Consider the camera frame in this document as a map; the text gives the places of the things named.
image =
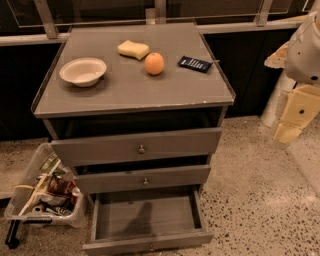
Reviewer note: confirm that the clear plastic storage bin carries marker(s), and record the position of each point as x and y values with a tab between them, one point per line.
32	203

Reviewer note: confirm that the grey drawer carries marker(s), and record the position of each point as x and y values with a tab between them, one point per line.
142	179
137	147
146	221

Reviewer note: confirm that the metal railing with glass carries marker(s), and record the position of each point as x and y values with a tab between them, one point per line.
27	22

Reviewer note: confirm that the grey bottom drawer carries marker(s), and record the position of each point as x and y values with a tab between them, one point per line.
146	221

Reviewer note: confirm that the white paper bowl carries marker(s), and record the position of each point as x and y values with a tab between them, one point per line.
83	72

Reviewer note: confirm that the grey top drawer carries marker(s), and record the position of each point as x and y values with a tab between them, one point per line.
137	147

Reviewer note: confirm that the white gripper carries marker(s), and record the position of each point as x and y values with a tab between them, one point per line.
305	53

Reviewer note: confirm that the yellow sponge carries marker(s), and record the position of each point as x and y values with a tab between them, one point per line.
133	49

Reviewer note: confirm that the grey middle drawer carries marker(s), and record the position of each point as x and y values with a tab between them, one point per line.
142	179

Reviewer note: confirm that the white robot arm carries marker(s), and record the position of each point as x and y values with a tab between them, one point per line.
299	58

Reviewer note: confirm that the brown snack bag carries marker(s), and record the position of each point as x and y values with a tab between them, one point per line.
60	187

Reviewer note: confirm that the orange fruit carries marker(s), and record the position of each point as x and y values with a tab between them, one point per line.
154	63

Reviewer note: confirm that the black tool handle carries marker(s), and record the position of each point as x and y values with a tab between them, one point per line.
11	239

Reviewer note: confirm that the grey wooden drawer cabinet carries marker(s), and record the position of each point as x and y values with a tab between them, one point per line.
129	100

